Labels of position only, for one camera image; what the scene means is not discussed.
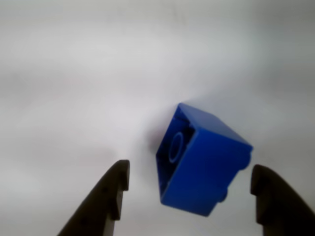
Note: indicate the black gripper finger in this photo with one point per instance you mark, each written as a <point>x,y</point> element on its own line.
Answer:
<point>103,196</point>
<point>283,209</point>

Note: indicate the blue lego brick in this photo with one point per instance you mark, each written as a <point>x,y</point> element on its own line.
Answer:
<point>206,167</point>

